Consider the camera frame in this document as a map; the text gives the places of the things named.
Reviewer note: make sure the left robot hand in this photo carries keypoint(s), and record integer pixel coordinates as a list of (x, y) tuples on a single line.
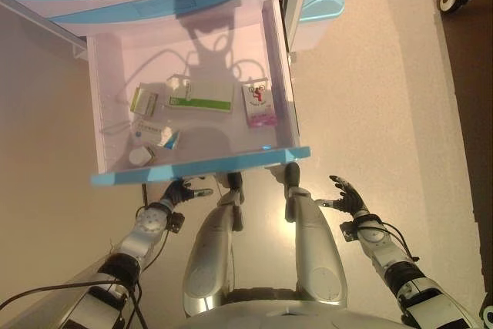
[(179, 192)]

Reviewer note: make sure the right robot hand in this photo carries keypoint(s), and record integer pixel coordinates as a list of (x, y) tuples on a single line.
[(350, 198)]

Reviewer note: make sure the large drawer with blue front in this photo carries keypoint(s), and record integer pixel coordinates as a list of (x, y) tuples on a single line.
[(215, 132)]

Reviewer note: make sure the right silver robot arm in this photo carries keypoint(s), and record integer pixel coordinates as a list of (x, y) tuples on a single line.
[(375, 236)]

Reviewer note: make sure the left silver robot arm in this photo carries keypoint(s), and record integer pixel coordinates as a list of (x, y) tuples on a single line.
[(150, 223)]

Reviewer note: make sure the small green white medicine box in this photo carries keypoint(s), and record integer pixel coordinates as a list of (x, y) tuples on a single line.
[(144, 99)]

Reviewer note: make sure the long green white medicine box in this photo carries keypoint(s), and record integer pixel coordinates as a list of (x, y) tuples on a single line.
[(208, 96)]

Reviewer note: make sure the pink white medicine box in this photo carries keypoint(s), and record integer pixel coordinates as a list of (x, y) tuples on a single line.
[(259, 107)]

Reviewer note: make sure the thin blue-front drawer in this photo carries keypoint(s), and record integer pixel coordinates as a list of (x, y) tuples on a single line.
[(154, 5)]

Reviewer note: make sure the small blue white packet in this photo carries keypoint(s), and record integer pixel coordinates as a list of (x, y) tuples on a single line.
[(172, 142)]

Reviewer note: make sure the round white container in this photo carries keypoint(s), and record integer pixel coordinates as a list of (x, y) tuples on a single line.
[(139, 156)]

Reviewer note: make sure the white box with blue print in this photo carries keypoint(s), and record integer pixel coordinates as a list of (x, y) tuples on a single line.
[(148, 131)]

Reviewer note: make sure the grey robot torso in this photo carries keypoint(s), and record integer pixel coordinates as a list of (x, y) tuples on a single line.
[(292, 317)]

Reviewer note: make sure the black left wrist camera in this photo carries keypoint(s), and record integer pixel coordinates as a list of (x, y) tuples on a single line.
[(176, 223)]

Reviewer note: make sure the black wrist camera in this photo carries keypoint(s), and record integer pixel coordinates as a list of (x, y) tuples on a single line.
[(176, 223), (348, 230)]

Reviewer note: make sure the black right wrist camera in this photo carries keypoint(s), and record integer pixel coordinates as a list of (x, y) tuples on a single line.
[(348, 230)]

